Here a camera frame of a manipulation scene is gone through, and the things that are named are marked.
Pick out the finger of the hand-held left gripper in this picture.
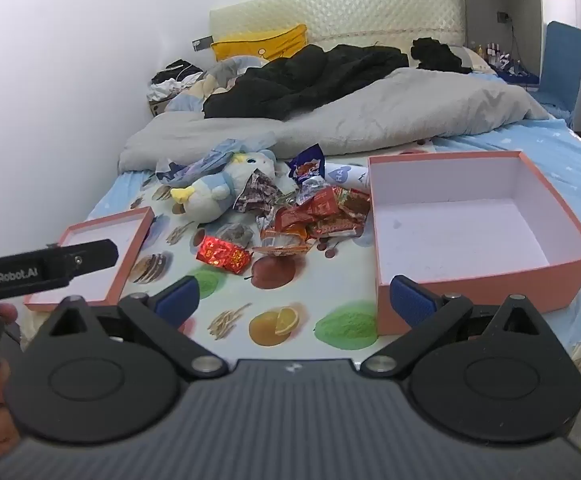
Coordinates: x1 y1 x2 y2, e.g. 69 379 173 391
45 239 120 282

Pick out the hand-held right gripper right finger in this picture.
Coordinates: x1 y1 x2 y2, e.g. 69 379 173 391
360 275 557 379

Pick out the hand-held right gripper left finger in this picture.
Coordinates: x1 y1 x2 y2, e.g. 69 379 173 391
28 276 228 379

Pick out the pink cardboard box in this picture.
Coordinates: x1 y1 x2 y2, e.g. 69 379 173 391
367 150 581 337

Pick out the pile of red orange packets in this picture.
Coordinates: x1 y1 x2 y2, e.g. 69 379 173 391
253 180 372 257

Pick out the pink box lid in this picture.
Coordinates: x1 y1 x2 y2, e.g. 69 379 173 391
23 206 156 313

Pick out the fruit printed mat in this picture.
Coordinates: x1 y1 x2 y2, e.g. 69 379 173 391
20 157 386 361

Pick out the shiny red foil packet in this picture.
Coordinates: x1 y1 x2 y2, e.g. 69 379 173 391
196 235 252 275

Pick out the blue white plush toy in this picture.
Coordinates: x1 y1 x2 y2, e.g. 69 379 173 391
170 149 277 224

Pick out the white tube bottle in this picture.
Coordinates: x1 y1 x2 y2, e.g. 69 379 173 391
324 162 371 192

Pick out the dark blue snack packet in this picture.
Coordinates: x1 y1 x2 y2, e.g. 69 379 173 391
288 143 327 186

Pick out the black white clothes pile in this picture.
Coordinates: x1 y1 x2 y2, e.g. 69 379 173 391
146 59 206 103

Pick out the grey duvet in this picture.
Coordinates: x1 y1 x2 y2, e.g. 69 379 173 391
118 67 551 173

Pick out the black garment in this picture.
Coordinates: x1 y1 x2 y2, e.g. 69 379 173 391
410 37 473 73

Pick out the white pillow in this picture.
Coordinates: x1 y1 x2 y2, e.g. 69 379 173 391
450 45 496 73

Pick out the black jacket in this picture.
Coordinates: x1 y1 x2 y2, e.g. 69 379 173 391
203 44 411 122

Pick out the row of small bottles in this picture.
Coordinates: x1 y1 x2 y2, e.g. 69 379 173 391
475 41 513 68

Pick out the yellow pillow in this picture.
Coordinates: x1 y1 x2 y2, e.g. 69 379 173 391
210 24 308 62

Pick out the blue chair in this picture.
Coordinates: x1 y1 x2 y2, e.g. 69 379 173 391
535 21 581 111

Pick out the cream padded headboard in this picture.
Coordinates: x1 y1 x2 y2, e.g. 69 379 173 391
209 0 463 56

